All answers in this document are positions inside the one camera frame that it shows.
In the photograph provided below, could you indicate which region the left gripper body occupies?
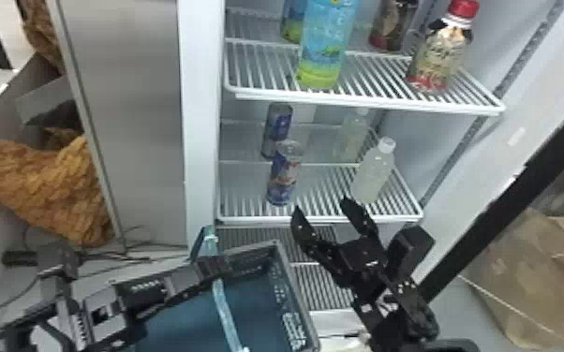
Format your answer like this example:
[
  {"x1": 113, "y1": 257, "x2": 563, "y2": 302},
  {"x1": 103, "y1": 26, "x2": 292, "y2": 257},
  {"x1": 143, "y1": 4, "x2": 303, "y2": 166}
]
[{"x1": 162, "y1": 254, "x2": 235, "y2": 310}]

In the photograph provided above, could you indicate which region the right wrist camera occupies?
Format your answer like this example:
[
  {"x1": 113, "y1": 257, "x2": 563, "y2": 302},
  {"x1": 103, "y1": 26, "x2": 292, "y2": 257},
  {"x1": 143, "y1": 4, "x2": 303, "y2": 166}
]
[{"x1": 384, "y1": 224, "x2": 436, "y2": 285}]

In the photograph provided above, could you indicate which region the blue can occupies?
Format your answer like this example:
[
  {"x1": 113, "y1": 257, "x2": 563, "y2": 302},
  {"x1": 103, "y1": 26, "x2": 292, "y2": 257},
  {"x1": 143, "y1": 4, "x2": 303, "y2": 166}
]
[
  {"x1": 265, "y1": 139, "x2": 305, "y2": 207},
  {"x1": 260, "y1": 102, "x2": 295, "y2": 161}
]

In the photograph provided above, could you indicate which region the blue green bottle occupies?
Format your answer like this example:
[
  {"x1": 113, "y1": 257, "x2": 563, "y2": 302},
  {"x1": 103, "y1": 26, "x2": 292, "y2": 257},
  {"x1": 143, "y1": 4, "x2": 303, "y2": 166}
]
[{"x1": 295, "y1": 0, "x2": 362, "y2": 91}]

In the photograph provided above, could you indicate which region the white fridge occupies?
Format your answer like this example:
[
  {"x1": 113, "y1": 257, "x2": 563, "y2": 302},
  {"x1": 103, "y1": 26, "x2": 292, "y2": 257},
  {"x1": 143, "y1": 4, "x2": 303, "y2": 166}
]
[{"x1": 45, "y1": 0, "x2": 564, "y2": 340}]

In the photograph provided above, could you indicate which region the dark brown bottle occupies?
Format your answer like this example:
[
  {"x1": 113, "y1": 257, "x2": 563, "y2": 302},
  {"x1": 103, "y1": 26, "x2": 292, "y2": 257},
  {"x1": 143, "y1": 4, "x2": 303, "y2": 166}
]
[{"x1": 368, "y1": 0, "x2": 419, "y2": 53}]

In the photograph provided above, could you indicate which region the fridge door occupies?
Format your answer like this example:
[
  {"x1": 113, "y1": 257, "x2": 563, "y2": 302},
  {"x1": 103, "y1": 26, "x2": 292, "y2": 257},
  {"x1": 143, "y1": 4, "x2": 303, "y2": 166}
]
[{"x1": 411, "y1": 0, "x2": 564, "y2": 352}]

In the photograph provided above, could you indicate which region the orange knit cloth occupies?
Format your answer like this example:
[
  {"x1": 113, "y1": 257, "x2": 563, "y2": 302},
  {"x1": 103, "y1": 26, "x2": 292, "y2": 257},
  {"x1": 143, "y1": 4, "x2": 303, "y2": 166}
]
[
  {"x1": 18, "y1": 0, "x2": 67, "y2": 76},
  {"x1": 0, "y1": 128, "x2": 114, "y2": 248}
]

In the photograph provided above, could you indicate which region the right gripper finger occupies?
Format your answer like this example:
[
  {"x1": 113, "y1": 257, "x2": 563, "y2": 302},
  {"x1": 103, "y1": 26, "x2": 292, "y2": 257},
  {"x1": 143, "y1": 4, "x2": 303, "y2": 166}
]
[
  {"x1": 338, "y1": 196, "x2": 387, "y2": 250},
  {"x1": 289, "y1": 205, "x2": 349, "y2": 285}
]

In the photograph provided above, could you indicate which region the black cable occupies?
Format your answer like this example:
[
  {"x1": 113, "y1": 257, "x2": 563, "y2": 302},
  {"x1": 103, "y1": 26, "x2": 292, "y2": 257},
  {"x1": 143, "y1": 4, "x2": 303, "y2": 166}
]
[{"x1": 0, "y1": 225, "x2": 187, "y2": 279}]

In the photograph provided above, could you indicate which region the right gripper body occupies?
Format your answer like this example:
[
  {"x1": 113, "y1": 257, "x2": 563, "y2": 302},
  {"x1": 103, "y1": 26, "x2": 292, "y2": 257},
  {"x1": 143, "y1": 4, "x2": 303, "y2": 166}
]
[{"x1": 332, "y1": 235, "x2": 402, "y2": 307}]

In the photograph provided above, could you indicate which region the blue basket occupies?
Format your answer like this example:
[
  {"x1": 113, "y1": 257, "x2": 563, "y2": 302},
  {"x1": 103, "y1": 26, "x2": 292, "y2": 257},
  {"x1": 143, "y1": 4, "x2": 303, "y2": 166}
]
[{"x1": 129, "y1": 225, "x2": 320, "y2": 352}]

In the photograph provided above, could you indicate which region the red capped beige bottle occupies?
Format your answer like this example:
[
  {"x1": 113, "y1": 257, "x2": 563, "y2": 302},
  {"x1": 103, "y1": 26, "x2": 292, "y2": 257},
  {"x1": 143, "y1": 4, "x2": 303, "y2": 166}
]
[{"x1": 404, "y1": 0, "x2": 482, "y2": 94}]

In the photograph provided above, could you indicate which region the clear bottle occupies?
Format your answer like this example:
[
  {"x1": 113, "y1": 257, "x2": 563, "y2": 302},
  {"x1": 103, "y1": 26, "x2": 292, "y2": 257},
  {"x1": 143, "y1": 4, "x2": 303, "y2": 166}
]
[
  {"x1": 333, "y1": 107, "x2": 372, "y2": 164},
  {"x1": 349, "y1": 136, "x2": 398, "y2": 205}
]

